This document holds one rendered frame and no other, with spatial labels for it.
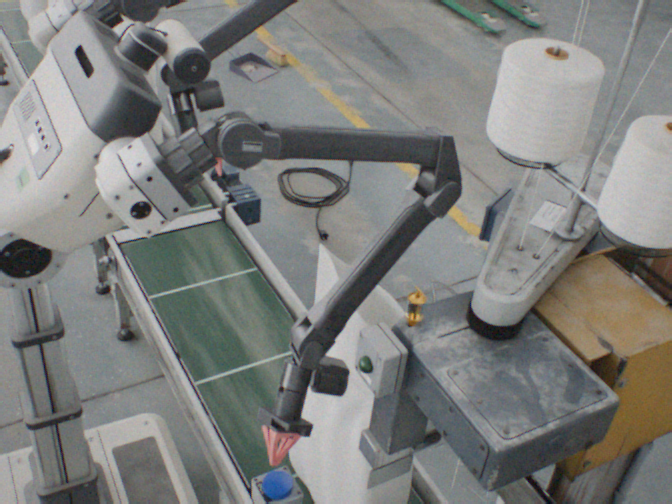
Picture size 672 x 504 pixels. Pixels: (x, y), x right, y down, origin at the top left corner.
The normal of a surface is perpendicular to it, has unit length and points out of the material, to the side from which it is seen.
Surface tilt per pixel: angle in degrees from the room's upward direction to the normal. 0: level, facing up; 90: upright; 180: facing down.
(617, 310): 0
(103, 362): 0
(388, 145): 70
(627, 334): 0
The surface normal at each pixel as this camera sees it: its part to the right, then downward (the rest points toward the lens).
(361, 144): 0.30, 0.31
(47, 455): 0.44, 0.59
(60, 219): 0.01, 0.90
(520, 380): 0.09, -0.78
